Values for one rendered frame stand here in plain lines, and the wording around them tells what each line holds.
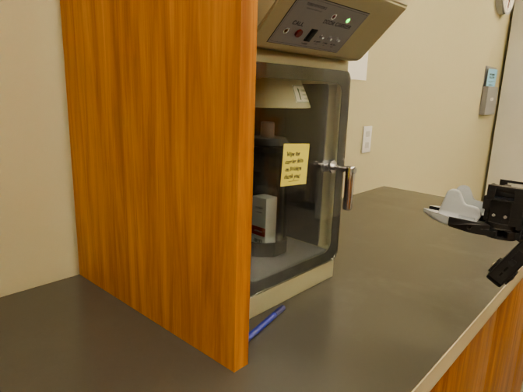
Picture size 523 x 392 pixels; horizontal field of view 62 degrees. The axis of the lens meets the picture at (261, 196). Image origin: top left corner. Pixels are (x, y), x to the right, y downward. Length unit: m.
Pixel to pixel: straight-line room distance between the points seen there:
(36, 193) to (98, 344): 0.37
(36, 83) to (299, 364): 0.72
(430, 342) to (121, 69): 0.69
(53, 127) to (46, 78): 0.10
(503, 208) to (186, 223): 0.48
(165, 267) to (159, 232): 0.06
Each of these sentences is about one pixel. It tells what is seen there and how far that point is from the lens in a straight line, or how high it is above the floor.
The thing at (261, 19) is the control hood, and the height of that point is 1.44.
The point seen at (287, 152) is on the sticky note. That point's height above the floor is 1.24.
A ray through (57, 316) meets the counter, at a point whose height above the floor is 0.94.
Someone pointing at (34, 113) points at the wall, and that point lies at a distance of 0.98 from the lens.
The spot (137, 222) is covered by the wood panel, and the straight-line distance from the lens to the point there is 0.79.
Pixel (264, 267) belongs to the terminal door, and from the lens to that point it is 0.78.
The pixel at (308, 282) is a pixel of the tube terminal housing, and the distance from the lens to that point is 0.94.
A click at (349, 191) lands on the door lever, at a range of 0.87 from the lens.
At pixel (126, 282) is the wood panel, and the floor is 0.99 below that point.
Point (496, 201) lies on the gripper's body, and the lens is 0.74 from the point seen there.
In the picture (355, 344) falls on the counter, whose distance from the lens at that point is 0.78.
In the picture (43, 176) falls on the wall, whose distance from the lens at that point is 1.00.
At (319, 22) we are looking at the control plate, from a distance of 0.73.
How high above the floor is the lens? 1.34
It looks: 14 degrees down
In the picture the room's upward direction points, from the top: 2 degrees clockwise
